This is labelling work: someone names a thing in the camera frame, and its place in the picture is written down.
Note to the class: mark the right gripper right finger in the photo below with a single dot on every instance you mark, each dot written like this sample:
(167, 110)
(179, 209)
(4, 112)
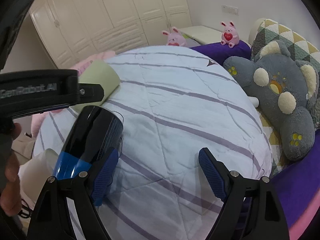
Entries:
(251, 208)

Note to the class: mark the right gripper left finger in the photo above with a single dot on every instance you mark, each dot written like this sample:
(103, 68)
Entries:
(67, 208)

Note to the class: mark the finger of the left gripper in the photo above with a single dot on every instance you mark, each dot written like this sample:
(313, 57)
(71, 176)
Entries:
(89, 93)

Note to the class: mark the blue black metal cup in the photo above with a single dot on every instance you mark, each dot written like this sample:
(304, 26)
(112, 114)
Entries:
(93, 133)

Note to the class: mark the light green plastic cup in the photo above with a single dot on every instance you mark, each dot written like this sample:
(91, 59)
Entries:
(98, 72)

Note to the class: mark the person's hand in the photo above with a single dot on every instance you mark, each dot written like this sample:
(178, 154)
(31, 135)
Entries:
(10, 182)

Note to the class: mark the folded pink quilt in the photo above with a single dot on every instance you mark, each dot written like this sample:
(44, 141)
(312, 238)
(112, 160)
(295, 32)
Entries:
(37, 119)

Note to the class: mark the pink fleece blanket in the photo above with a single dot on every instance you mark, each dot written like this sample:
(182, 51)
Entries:
(304, 220)

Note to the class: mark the beige jacket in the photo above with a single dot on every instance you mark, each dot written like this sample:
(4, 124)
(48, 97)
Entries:
(23, 145)

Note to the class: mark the cream white wardrobe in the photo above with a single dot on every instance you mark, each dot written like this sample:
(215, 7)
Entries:
(72, 30)

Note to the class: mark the striped white table cloth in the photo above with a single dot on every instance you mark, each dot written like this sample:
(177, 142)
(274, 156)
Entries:
(174, 101)

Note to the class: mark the pink bunny plush left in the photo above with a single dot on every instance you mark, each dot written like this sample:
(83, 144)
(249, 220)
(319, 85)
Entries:
(174, 38)

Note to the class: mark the pink bunny plush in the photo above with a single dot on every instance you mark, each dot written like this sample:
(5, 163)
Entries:
(174, 38)
(229, 36)

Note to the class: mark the white bedside table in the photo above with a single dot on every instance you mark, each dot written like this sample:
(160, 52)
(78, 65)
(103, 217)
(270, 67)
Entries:
(202, 34)

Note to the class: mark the grey koala plush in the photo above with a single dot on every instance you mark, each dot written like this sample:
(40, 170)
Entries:
(287, 90)

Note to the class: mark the pink bunny plush right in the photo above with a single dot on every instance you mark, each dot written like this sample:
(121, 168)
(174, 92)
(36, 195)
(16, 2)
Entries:
(229, 36)

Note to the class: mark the triangle pattern quilted pillow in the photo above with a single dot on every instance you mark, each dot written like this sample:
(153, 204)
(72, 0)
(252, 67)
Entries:
(298, 47)

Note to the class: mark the white wall socket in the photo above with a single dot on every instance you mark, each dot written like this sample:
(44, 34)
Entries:
(230, 10)

